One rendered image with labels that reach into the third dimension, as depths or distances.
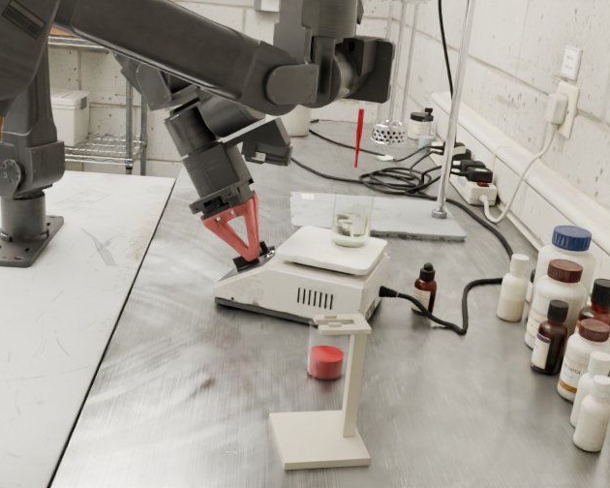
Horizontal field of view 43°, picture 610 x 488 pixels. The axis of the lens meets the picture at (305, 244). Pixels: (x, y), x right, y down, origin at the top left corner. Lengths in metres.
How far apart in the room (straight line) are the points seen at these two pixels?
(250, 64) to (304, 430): 0.34
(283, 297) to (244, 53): 0.38
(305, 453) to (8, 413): 0.28
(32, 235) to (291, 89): 0.58
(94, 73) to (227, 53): 2.79
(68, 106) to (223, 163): 2.24
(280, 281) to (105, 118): 2.59
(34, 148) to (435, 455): 0.67
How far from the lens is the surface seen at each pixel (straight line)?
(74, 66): 3.47
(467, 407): 0.85
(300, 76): 0.71
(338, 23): 0.75
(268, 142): 0.95
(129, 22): 0.64
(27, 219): 1.18
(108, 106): 3.47
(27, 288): 1.06
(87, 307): 1.00
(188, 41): 0.66
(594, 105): 1.33
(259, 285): 0.97
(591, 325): 0.89
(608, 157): 1.26
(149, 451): 0.73
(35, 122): 1.13
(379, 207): 1.44
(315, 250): 0.97
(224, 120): 0.94
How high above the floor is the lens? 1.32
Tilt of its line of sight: 20 degrees down
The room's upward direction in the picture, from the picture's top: 5 degrees clockwise
